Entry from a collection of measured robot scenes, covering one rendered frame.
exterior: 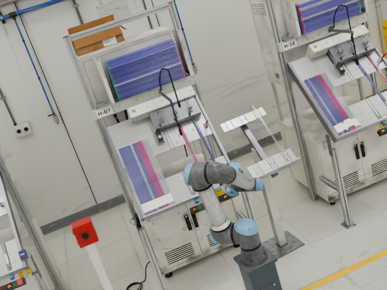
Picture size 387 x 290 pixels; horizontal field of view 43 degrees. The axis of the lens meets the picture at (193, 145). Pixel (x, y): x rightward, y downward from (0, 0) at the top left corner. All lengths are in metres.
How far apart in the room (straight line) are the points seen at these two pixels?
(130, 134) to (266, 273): 1.35
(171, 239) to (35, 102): 2.03
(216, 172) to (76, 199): 2.96
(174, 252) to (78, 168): 1.75
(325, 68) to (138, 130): 1.48
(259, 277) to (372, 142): 1.79
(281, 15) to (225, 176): 1.80
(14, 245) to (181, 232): 1.17
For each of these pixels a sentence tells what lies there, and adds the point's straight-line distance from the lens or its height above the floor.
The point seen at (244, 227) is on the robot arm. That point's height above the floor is 0.78.
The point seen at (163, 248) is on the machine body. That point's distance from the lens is 3.69.
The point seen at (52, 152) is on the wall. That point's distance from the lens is 5.03.
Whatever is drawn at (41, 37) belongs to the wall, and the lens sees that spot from 4.83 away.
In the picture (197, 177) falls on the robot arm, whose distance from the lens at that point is 2.46.
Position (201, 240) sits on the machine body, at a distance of 3.75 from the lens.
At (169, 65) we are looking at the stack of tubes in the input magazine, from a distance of 3.44.
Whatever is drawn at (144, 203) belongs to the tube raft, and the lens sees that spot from 3.22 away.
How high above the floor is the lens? 2.14
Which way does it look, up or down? 20 degrees down
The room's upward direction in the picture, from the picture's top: 17 degrees counter-clockwise
